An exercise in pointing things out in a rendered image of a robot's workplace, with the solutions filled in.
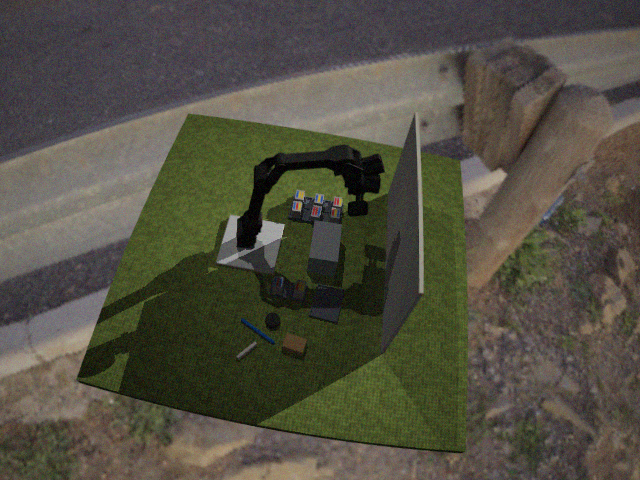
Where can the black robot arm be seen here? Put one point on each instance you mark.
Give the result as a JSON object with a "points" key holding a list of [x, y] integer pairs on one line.
{"points": [[342, 159]]}

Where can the blue rod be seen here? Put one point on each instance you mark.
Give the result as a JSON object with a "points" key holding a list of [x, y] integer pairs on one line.
{"points": [[256, 330]]}

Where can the white flat bar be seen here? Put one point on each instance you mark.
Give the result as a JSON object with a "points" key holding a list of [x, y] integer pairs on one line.
{"points": [[246, 350]]}

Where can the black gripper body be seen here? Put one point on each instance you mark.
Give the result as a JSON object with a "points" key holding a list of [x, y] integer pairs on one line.
{"points": [[360, 206]]}

